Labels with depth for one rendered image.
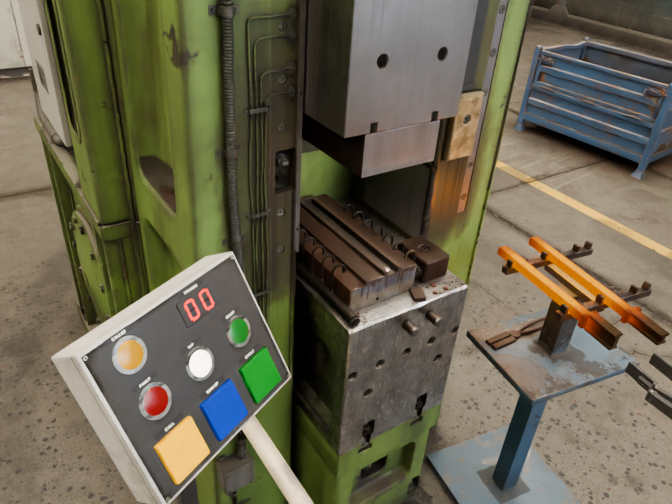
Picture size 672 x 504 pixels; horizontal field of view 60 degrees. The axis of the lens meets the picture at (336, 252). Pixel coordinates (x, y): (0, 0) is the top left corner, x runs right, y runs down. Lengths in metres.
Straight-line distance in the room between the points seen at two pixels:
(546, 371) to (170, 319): 1.11
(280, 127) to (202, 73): 0.21
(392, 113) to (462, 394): 1.60
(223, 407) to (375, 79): 0.65
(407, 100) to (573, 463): 1.67
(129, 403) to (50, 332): 1.98
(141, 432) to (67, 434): 1.50
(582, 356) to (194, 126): 1.26
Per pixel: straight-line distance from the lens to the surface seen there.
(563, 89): 5.18
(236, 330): 1.06
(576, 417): 2.64
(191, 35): 1.09
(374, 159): 1.20
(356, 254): 1.46
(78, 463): 2.35
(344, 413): 1.53
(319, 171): 1.76
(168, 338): 0.98
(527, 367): 1.74
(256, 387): 1.09
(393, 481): 2.02
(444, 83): 1.25
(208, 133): 1.15
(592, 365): 1.83
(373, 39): 1.10
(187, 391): 1.00
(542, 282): 1.59
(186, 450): 1.00
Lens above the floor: 1.79
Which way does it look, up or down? 33 degrees down
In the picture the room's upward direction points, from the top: 4 degrees clockwise
